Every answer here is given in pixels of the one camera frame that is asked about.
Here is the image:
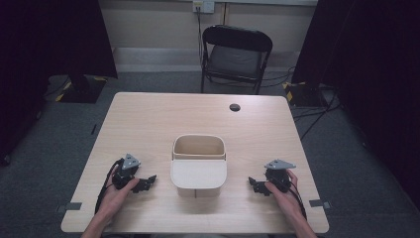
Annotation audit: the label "dark curtain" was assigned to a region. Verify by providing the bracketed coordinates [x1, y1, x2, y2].
[290, 0, 420, 211]
[0, 0, 119, 167]

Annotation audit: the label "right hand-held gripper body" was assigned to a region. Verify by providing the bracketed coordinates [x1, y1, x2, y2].
[263, 159, 297, 194]

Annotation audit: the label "left hand-held gripper cable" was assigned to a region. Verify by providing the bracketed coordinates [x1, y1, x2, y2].
[94, 158, 125, 215]

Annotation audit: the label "grey tape piece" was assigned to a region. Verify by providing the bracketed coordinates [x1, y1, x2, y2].
[308, 198, 332, 210]
[55, 201, 83, 214]

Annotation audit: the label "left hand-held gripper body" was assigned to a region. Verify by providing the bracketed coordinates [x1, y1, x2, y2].
[111, 153, 142, 190]

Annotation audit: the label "person's right hand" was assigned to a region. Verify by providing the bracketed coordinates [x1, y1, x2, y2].
[264, 169, 301, 217]

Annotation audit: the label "black folding chair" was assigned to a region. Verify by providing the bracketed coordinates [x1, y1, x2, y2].
[200, 24, 274, 96]

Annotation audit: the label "black stand base yellow tape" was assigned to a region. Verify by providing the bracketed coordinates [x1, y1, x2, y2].
[281, 80, 328, 108]
[54, 74, 109, 104]

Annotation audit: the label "hand-held gripper cable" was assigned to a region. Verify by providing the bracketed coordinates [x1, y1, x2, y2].
[94, 158, 125, 215]
[285, 178, 309, 222]

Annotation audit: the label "right hand-held gripper cable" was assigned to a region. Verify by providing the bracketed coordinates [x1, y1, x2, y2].
[285, 178, 309, 222]

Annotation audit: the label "person's left hand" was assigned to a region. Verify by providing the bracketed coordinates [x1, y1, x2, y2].
[97, 165, 141, 220]

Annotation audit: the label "beige bin with lid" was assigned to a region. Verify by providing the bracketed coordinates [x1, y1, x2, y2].
[169, 133, 229, 199]

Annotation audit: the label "white wall socket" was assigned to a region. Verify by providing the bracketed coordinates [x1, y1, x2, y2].
[192, 0, 216, 15]

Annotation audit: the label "black floor cables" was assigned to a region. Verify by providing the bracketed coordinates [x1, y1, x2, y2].
[291, 86, 345, 141]

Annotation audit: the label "black wall socket cable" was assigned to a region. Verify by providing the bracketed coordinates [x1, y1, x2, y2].
[196, 6, 204, 65]

